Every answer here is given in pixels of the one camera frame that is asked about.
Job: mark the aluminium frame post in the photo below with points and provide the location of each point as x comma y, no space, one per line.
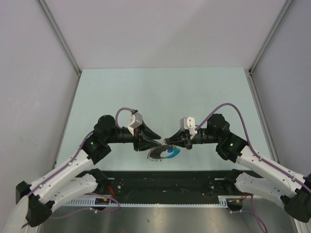
271,34
47,13

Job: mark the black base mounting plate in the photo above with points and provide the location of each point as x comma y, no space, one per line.
163,188

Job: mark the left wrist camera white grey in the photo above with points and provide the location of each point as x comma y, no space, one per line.
135,120

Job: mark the large metal keyring blue handle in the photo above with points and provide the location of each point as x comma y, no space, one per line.
160,153

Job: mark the right aluminium frame post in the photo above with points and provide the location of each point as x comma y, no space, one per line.
271,34

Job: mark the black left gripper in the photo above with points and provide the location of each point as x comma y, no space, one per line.
139,140

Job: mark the left aluminium frame post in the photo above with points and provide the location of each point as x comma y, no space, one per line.
47,13

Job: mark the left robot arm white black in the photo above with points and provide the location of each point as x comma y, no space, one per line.
47,193

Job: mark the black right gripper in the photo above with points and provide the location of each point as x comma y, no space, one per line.
180,139

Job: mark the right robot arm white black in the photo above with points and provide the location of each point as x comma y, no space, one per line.
288,189

